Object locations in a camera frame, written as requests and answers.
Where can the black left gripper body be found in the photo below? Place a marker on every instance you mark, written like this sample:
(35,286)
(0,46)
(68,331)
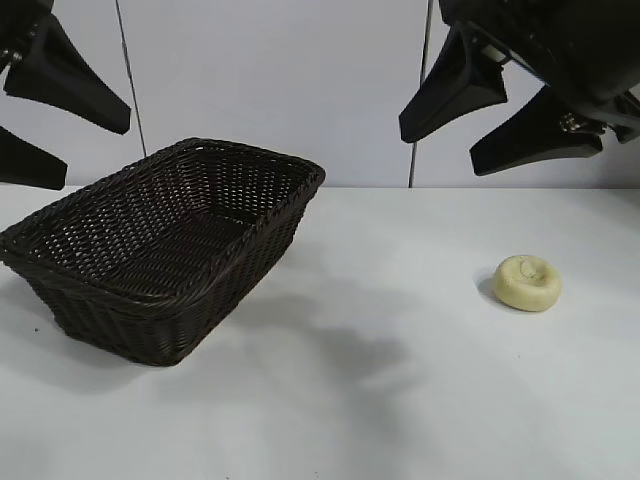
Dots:
(20,15)

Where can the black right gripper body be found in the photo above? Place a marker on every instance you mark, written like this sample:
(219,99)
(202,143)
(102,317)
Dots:
(575,45)

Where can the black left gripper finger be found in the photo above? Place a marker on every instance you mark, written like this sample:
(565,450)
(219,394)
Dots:
(65,85)
(30,160)

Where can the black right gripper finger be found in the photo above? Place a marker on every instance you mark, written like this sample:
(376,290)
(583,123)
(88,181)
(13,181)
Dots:
(535,145)
(450,95)

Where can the pale yellow round pastry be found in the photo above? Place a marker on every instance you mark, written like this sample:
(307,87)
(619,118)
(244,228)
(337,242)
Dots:
(525,287)

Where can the dark brown wicker basket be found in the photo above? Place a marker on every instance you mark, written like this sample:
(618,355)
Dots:
(150,235)

